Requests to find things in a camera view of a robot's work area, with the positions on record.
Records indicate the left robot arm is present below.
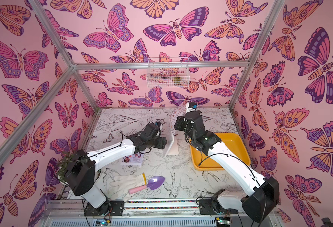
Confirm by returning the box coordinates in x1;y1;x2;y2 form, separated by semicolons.
58;122;167;216

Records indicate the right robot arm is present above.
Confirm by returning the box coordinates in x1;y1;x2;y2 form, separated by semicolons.
174;111;279;224

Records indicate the green item in basket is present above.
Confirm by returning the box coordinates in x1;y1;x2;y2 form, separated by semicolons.
172;75;182;87

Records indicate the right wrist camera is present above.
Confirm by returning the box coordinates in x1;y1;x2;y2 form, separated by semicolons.
185;102;198;113

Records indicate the aluminium mounting rail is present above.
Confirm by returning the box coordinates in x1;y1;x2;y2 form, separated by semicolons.
38;197;284;227

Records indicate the white wire basket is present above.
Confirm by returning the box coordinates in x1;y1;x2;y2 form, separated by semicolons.
145;56;190;89

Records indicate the yellow plastic tray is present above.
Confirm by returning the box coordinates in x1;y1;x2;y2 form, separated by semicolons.
190;132;251;171

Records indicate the white work glove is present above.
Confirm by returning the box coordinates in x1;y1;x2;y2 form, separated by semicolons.
108;173;147;202

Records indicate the purple trowel pink handle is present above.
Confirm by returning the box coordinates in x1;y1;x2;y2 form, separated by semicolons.
129;176;165;194

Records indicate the clear acrylic menu holder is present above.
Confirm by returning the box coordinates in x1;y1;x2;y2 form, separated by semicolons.
163;124;179;158

